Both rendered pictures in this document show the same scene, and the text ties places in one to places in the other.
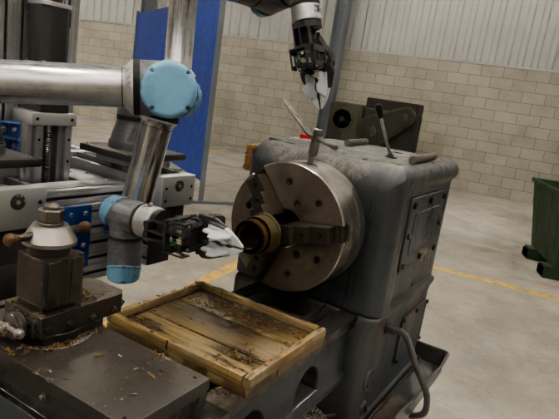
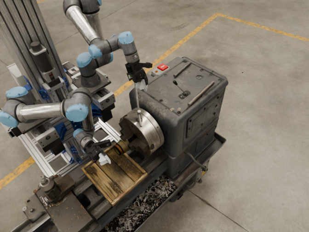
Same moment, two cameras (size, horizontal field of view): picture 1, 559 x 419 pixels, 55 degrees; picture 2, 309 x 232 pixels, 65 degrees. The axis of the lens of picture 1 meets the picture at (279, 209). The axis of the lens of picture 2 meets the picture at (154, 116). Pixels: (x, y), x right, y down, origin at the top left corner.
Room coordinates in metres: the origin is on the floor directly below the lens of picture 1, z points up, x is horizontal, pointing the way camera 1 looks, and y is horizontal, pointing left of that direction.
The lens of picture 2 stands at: (0.38, -0.46, 2.36)
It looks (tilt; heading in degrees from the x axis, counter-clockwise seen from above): 48 degrees down; 19
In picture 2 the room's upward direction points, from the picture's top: 4 degrees counter-clockwise
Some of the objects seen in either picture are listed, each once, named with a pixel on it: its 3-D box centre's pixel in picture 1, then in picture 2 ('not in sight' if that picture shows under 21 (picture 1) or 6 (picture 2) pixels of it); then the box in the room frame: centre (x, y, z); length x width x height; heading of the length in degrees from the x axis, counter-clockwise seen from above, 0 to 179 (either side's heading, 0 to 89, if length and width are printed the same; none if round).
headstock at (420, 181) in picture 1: (352, 212); (178, 102); (1.65, -0.23, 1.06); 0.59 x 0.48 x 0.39; 150
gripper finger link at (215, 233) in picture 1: (220, 237); (103, 159); (1.04, 0.11, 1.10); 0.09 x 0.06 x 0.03; 60
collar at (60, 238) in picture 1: (50, 233); (45, 183); (0.79, 0.34, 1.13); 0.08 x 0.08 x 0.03
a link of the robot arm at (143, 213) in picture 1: (152, 221); (87, 142); (1.13, 0.27, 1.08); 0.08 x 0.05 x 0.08; 150
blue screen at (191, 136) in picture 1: (163, 88); not in sight; (7.87, 1.90, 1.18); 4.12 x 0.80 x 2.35; 29
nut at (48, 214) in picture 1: (51, 212); (43, 181); (0.79, 0.34, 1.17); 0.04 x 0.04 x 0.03
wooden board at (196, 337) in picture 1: (220, 328); (114, 172); (1.07, 0.09, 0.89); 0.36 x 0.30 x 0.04; 60
